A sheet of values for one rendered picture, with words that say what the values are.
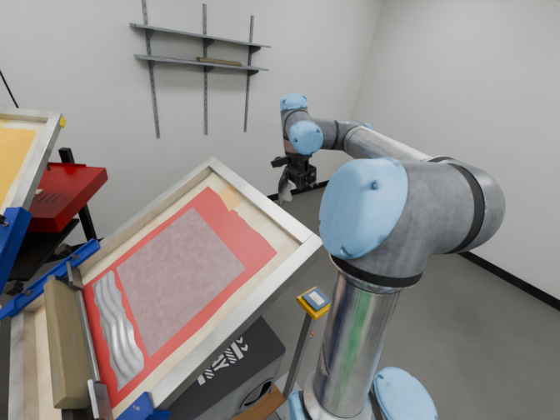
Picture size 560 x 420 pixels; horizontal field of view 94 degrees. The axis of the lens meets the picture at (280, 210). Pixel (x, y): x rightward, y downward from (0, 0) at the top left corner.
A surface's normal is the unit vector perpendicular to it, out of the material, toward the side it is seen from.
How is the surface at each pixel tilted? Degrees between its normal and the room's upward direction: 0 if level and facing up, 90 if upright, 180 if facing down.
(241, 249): 32
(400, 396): 8
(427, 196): 45
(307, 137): 98
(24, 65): 90
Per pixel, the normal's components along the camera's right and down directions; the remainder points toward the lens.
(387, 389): 0.26, -0.84
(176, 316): -0.29, -0.59
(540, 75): -0.77, 0.24
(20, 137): 0.19, -0.43
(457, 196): 0.23, -0.23
